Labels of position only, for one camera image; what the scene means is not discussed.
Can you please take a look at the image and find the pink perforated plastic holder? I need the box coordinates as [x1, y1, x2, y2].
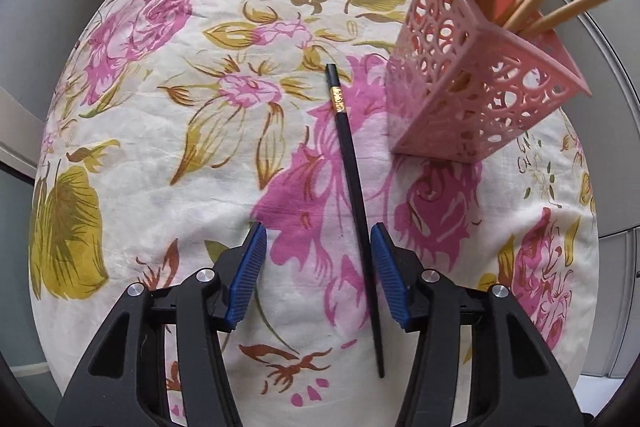
[387, 0, 593, 162]

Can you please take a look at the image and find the floral tablecloth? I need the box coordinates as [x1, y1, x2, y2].
[27, 0, 601, 427]

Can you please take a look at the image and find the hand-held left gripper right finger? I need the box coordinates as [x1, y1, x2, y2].
[370, 222, 586, 427]

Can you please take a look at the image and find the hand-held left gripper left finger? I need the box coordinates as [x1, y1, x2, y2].
[55, 222, 268, 427]

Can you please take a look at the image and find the black chopstick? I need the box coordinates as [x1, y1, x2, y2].
[325, 63, 387, 379]

